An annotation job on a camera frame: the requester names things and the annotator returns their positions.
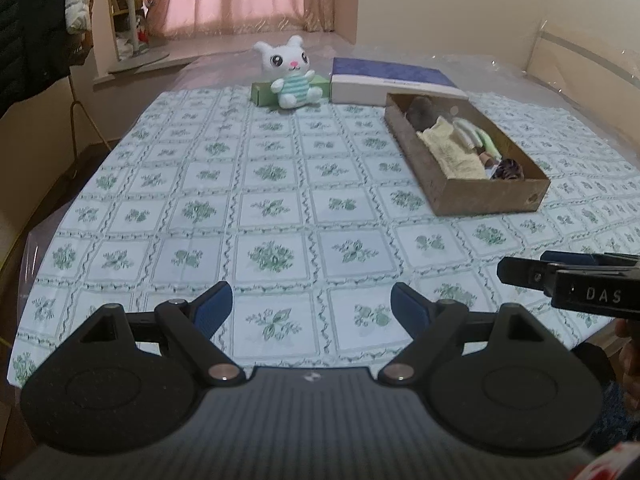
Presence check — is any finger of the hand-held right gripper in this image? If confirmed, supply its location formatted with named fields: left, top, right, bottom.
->
left=542, top=250, right=640, bottom=272
left=497, top=256, right=567, bottom=297

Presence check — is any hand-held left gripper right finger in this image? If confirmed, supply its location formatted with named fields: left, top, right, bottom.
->
left=377, top=282, right=547, bottom=387

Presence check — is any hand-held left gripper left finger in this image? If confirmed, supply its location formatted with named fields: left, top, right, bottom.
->
left=75, top=281, right=247, bottom=388

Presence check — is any brown cardboard box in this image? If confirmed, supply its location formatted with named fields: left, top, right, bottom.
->
left=384, top=92, right=551, bottom=217

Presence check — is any light green cloth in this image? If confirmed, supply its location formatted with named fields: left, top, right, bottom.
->
left=472, top=127, right=504, bottom=159

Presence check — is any white sock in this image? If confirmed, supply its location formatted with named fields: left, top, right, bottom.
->
left=450, top=117, right=483, bottom=151

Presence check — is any dark grey sock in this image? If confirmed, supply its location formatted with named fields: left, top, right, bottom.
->
left=404, top=97, right=436, bottom=132

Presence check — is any person's right hand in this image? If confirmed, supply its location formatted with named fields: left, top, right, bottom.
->
left=615, top=319, right=640, bottom=402

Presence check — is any green floral printed cloth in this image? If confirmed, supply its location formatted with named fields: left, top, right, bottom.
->
left=7, top=82, right=640, bottom=388

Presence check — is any red white patterned clothing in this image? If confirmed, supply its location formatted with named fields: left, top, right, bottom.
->
left=572, top=440, right=640, bottom=480

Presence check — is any beige bed headboard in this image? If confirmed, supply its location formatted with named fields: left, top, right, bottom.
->
left=520, top=17, right=640, bottom=97

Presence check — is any green carton box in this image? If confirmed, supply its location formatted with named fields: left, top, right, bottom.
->
left=251, top=74, right=332, bottom=109

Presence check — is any blue and white flat box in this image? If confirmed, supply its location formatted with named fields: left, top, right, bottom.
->
left=330, top=57, right=469, bottom=107

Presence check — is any clear plastic sheet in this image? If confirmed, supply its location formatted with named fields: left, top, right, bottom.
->
left=10, top=30, right=640, bottom=361

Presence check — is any white plush bunny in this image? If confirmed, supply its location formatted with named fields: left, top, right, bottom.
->
left=251, top=35, right=325, bottom=110

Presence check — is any standing fan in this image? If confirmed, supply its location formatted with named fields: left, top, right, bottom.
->
left=107, top=0, right=173, bottom=74

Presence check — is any black puffer jacket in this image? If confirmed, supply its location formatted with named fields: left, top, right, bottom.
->
left=0, top=0, right=69, bottom=117

